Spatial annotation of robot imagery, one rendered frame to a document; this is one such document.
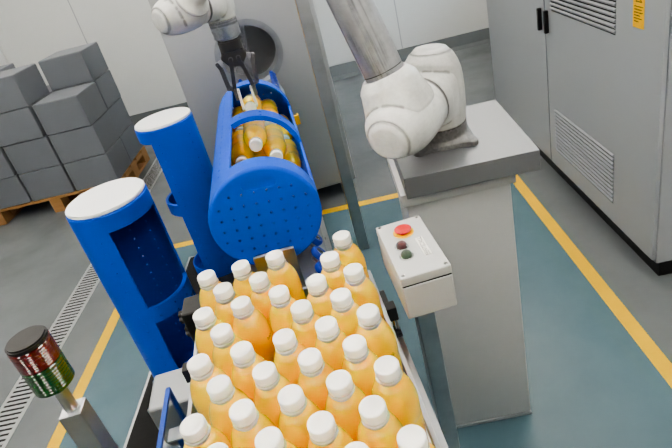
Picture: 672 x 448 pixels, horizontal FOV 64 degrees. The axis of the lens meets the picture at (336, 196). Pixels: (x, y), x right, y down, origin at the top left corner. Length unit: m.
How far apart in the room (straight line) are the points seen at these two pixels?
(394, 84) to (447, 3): 5.22
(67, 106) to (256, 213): 3.57
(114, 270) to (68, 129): 2.95
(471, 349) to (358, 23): 1.12
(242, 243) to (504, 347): 0.97
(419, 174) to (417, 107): 0.22
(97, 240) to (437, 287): 1.27
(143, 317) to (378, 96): 1.26
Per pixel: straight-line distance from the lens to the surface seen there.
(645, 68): 2.39
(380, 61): 1.29
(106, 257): 2.00
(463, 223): 1.58
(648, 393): 2.29
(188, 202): 2.76
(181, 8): 1.62
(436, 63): 1.44
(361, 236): 3.04
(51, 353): 0.97
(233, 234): 1.37
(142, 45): 6.63
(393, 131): 1.25
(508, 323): 1.85
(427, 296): 1.05
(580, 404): 2.22
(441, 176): 1.44
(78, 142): 4.89
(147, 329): 2.16
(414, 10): 6.40
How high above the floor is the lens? 1.72
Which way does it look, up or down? 28 degrees down
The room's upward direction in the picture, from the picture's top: 15 degrees counter-clockwise
